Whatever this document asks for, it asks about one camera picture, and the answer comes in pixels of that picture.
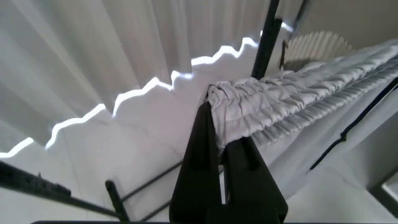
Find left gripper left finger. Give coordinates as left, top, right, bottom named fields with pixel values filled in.
left=169, top=101, right=225, bottom=223

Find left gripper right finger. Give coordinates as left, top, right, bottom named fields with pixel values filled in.
left=222, top=136, right=289, bottom=223

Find pale grey shorts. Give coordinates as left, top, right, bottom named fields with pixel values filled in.
left=205, top=39, right=398, bottom=202

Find black clothes rack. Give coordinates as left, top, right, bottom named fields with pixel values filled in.
left=0, top=0, right=284, bottom=223

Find white laundry basket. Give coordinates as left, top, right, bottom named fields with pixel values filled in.
left=279, top=30, right=354, bottom=73

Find white curtain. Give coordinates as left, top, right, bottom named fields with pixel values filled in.
left=0, top=0, right=308, bottom=156

